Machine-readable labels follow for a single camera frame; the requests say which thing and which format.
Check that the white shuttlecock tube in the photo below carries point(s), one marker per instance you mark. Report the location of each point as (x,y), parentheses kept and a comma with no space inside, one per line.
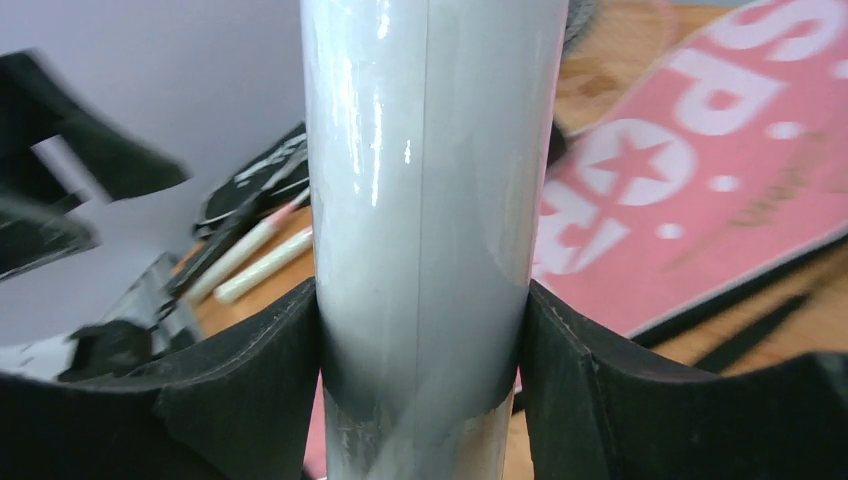
(428,130)

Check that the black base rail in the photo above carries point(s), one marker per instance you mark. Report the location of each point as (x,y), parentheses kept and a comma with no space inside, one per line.
(144,325)

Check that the pink racket cover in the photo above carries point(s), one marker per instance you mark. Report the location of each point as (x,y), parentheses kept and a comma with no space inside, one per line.
(717,167)

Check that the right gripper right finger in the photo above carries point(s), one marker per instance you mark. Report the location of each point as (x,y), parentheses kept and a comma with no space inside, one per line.
(599,406)

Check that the black racket cover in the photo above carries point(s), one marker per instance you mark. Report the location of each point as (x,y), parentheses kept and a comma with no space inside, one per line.
(223,200)

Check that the pink racket right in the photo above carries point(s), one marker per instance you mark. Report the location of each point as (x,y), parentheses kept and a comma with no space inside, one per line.
(233,289)

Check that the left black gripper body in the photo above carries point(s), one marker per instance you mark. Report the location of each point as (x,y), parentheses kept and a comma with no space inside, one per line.
(55,156)

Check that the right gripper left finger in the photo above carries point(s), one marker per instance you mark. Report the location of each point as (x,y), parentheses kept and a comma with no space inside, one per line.
(236,405)

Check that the pink racket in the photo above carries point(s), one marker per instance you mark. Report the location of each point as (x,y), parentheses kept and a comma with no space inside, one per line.
(260,234)
(233,289)

